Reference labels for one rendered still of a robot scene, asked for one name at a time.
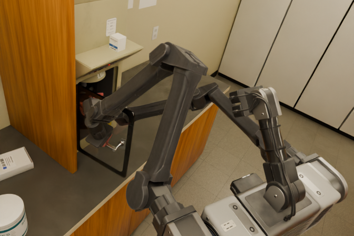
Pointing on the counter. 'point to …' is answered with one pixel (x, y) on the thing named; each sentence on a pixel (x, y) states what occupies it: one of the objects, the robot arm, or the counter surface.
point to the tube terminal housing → (99, 29)
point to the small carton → (117, 42)
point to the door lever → (114, 146)
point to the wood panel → (40, 59)
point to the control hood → (102, 57)
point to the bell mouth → (95, 78)
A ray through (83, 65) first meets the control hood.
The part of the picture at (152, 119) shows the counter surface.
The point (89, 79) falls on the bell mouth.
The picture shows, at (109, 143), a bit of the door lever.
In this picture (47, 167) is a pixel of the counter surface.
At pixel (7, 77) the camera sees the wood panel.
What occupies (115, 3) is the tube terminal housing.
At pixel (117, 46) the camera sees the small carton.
